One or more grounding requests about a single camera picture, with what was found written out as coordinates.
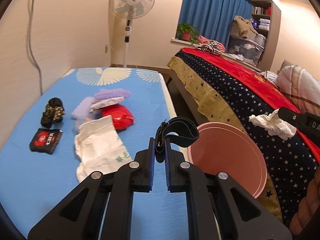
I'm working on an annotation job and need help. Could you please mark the blue window curtain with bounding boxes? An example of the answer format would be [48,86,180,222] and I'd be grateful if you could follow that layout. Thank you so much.
[178,0,252,46]

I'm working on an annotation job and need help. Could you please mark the white paper bag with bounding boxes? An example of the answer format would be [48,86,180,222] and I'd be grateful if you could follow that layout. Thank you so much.
[74,115,133,182]

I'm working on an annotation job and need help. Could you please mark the clear plastic storage box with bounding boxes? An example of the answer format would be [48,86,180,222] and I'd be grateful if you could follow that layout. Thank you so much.
[228,36,264,67]

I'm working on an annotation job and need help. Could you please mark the plaid pillow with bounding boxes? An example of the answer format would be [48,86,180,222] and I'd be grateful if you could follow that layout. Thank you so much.
[276,65,320,116]

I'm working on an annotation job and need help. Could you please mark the pink cloth on sill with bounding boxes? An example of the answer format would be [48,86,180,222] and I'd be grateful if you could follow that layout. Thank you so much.
[197,35,225,53]

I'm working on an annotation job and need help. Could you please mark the white paper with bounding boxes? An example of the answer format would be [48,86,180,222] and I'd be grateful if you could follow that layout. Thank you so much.
[90,96,125,112]

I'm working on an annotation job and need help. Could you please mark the white standing fan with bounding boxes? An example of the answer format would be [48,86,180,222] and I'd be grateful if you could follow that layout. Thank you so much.
[110,0,155,68]

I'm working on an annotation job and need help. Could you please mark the black elastic band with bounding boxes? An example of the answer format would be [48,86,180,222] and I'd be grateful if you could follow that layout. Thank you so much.
[155,116,200,163]

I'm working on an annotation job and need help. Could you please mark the wooden bookshelf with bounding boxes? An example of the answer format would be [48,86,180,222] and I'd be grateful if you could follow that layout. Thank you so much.
[252,1,281,70]

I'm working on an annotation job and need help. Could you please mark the beige jacket on box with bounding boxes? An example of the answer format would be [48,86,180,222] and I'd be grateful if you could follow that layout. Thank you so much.
[231,15,258,41]

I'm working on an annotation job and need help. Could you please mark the zebra striped cloth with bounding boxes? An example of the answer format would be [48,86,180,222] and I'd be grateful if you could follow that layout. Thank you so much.
[196,44,222,55]

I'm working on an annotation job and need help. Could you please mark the potted green plant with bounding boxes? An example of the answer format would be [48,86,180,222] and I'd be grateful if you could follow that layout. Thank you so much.
[176,23,199,44]

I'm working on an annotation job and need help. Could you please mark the black red snack wrapper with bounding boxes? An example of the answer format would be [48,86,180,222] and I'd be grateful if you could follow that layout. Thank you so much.
[29,128,63,154]

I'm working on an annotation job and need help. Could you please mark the red bed blanket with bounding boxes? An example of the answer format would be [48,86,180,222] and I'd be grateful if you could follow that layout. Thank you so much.
[168,48,319,166]

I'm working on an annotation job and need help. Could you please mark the grey wall cable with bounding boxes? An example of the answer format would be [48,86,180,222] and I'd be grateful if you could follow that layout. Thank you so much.
[26,0,43,96]

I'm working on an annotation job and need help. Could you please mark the pink plastic trash bin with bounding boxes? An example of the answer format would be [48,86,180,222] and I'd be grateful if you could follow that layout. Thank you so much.
[187,122,267,198]

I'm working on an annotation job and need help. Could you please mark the red package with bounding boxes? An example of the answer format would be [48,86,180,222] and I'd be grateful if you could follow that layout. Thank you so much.
[101,104,135,130]

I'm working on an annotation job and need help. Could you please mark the purple foam net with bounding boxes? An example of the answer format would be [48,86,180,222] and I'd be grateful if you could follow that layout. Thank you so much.
[94,88,131,100]

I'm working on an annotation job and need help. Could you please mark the lilac foam sheet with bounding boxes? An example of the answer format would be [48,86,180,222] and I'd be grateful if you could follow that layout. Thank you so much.
[71,96,95,126]

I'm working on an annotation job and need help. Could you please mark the starry navy bed blanket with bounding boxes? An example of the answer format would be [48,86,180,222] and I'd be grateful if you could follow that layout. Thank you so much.
[166,51,320,223]

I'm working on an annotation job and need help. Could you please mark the black gold scrunchie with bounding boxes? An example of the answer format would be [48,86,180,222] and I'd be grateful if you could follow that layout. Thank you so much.
[41,98,65,129]

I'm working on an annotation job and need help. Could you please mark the person's right hand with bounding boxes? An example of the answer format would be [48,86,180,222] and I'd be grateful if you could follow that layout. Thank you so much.
[290,167,319,236]

